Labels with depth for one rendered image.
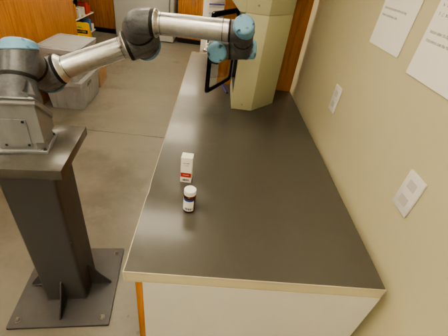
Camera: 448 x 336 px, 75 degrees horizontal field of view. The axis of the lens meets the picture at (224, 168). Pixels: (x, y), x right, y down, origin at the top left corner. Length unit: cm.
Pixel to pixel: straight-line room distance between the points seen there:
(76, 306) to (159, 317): 95
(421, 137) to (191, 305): 77
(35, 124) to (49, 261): 72
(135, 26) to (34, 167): 60
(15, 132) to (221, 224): 78
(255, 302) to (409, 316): 39
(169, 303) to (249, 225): 32
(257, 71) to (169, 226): 96
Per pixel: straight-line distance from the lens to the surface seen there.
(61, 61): 135
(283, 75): 199
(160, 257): 83
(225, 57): 121
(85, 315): 185
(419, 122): 94
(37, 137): 123
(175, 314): 97
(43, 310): 193
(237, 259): 85
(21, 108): 119
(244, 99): 161
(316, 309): 97
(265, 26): 151
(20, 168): 121
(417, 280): 91
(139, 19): 116
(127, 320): 181
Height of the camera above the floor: 161
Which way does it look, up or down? 36 degrees down
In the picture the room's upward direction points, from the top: 9 degrees clockwise
